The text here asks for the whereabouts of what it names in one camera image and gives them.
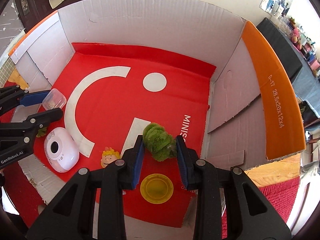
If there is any green fuzzy scrunchie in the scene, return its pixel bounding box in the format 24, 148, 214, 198
143, 122, 177, 162
36, 127, 47, 138

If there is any small clear plastic box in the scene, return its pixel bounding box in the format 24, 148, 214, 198
42, 88, 67, 110

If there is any pink My Melody case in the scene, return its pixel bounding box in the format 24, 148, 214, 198
44, 127, 80, 173

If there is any blonde girl figurine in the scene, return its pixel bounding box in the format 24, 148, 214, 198
101, 147, 120, 168

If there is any yellow round plastic cap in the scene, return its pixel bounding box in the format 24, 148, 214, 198
140, 173, 174, 204

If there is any red knitted table cloth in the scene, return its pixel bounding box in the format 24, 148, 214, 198
0, 80, 301, 240

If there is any dark brown wooden door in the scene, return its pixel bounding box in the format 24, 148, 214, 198
15, 0, 81, 33

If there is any orange white cardboard box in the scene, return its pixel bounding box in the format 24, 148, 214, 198
9, 0, 305, 239

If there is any dark cloth side table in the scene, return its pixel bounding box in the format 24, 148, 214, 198
257, 18, 319, 117

